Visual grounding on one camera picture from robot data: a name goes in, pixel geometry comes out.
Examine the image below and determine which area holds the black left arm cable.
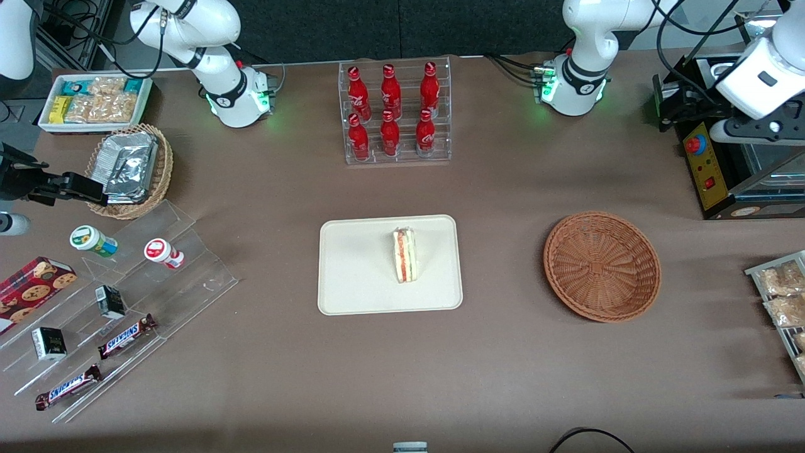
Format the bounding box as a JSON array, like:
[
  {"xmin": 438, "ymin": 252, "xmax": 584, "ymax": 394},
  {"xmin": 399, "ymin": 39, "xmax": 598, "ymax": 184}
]
[{"xmin": 652, "ymin": 0, "xmax": 758, "ymax": 109}]

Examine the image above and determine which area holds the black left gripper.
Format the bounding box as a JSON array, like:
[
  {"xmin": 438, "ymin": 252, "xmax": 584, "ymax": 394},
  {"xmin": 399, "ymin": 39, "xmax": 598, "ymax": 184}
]
[{"xmin": 658, "ymin": 87, "xmax": 735, "ymax": 132}]

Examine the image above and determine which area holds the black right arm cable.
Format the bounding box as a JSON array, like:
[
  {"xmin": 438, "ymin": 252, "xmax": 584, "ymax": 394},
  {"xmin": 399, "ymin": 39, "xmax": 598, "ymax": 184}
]
[{"xmin": 38, "ymin": 0, "xmax": 169, "ymax": 80}]

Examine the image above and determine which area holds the triangular sandwich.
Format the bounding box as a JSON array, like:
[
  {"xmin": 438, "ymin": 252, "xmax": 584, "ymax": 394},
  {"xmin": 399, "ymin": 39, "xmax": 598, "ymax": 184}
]
[{"xmin": 392, "ymin": 226, "xmax": 418, "ymax": 284}]

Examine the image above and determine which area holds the clear acrylic stepped display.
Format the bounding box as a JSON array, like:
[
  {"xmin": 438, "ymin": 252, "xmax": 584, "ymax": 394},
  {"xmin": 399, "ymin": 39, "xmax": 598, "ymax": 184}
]
[{"xmin": 0, "ymin": 199, "xmax": 240, "ymax": 424}]

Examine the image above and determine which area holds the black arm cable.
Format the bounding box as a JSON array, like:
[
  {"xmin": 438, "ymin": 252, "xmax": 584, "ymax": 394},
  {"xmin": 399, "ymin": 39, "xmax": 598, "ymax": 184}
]
[
  {"xmin": 652, "ymin": 0, "xmax": 758, "ymax": 109},
  {"xmin": 38, "ymin": 0, "xmax": 169, "ymax": 80}
]

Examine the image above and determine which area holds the green lid yogurt cup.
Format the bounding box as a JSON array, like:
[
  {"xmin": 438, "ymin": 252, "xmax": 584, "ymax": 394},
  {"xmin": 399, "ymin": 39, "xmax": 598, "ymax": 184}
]
[{"xmin": 69, "ymin": 225, "xmax": 119, "ymax": 259}]

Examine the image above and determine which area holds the dark equipment rack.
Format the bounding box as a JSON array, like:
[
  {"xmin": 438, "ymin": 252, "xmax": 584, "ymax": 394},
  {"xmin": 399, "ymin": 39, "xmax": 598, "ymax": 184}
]
[{"xmin": 35, "ymin": 0, "xmax": 115, "ymax": 71}]

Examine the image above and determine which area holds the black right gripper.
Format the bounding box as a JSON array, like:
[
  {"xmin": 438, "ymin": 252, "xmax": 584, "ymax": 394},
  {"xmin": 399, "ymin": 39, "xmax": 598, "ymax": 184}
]
[{"xmin": 0, "ymin": 143, "xmax": 107, "ymax": 207}]

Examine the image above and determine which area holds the beige plastic tray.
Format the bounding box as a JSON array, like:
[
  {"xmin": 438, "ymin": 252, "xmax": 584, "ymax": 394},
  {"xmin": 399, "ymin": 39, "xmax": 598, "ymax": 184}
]
[{"xmin": 318, "ymin": 215, "xmax": 464, "ymax": 316}]

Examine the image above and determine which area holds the grey wire snack tray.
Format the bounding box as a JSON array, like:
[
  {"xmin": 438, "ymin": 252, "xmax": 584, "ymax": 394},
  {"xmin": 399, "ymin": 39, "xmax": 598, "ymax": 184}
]
[{"xmin": 745, "ymin": 250, "xmax": 805, "ymax": 385}]

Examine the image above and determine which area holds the steel warmer pan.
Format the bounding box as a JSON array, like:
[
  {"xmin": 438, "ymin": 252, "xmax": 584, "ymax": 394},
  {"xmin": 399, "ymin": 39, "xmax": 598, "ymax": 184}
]
[{"xmin": 741, "ymin": 143, "xmax": 805, "ymax": 184}]

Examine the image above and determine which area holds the black looped cable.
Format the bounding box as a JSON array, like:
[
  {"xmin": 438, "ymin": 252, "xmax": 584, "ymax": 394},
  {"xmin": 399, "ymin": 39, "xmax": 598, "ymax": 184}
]
[{"xmin": 549, "ymin": 427, "xmax": 636, "ymax": 453}]

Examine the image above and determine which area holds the red cookie box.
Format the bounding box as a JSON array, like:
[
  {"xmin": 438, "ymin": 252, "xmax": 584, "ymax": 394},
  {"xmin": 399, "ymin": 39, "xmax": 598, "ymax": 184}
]
[{"xmin": 0, "ymin": 255, "xmax": 78, "ymax": 335}]

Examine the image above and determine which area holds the brown wicker basket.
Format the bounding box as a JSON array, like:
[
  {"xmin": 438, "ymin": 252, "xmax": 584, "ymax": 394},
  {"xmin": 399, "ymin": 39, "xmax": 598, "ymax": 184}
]
[{"xmin": 543, "ymin": 211, "xmax": 662, "ymax": 323}]

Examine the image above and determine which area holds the light wicker basket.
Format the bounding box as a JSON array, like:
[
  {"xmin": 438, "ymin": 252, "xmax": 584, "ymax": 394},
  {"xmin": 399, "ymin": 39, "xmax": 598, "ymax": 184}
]
[{"xmin": 84, "ymin": 123, "xmax": 174, "ymax": 220}]

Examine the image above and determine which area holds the white rectangular snack bin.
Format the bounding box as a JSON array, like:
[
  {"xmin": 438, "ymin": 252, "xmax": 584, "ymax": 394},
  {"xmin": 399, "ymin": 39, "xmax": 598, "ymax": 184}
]
[{"xmin": 38, "ymin": 74, "xmax": 154, "ymax": 135}]

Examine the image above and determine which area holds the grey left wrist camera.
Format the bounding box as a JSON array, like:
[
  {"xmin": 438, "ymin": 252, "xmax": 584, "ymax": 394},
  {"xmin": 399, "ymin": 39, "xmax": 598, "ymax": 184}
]
[{"xmin": 709, "ymin": 116, "xmax": 805, "ymax": 147}]

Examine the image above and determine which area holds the small black carton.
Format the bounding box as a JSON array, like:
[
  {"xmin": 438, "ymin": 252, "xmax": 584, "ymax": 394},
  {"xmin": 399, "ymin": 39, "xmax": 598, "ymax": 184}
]
[
  {"xmin": 31, "ymin": 327, "xmax": 67, "ymax": 361},
  {"xmin": 95, "ymin": 284, "xmax": 126, "ymax": 320}
]

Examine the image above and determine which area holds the clear acrylic bottle rack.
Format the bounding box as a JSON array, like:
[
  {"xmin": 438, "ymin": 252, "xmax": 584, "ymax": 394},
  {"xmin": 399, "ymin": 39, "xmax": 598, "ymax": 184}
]
[{"xmin": 338, "ymin": 56, "xmax": 453, "ymax": 166}]

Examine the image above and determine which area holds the red lid yogurt cup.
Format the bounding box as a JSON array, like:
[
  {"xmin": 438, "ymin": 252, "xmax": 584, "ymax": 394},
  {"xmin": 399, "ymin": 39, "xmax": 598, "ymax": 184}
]
[{"xmin": 143, "ymin": 237, "xmax": 186, "ymax": 271}]

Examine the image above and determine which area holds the black food warmer cabinet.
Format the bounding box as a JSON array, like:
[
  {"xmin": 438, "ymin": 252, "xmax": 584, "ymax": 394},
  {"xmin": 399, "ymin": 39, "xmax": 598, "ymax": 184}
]
[{"xmin": 652, "ymin": 13, "xmax": 805, "ymax": 220}]

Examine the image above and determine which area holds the red cola bottle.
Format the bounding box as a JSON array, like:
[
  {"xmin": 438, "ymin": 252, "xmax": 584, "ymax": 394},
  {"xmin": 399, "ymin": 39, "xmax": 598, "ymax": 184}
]
[
  {"xmin": 380, "ymin": 64, "xmax": 403, "ymax": 120},
  {"xmin": 379, "ymin": 110, "xmax": 401, "ymax": 158},
  {"xmin": 414, "ymin": 108, "xmax": 436, "ymax": 157},
  {"xmin": 347, "ymin": 65, "xmax": 372, "ymax": 121},
  {"xmin": 347, "ymin": 113, "xmax": 371, "ymax": 162},
  {"xmin": 419, "ymin": 61, "xmax": 440, "ymax": 118}
]

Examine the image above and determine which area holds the clear bag of nuts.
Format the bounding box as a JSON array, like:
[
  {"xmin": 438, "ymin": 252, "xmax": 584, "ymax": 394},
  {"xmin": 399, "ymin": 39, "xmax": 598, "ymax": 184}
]
[
  {"xmin": 87, "ymin": 76, "xmax": 128, "ymax": 98},
  {"xmin": 65, "ymin": 95, "xmax": 101, "ymax": 124},
  {"xmin": 96, "ymin": 92, "xmax": 138, "ymax": 124}
]

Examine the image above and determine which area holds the snickers chocolate bar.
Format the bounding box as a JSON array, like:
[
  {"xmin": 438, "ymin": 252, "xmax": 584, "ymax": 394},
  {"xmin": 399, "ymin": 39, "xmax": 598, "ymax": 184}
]
[
  {"xmin": 34, "ymin": 363, "xmax": 103, "ymax": 411},
  {"xmin": 97, "ymin": 313, "xmax": 157, "ymax": 360}
]

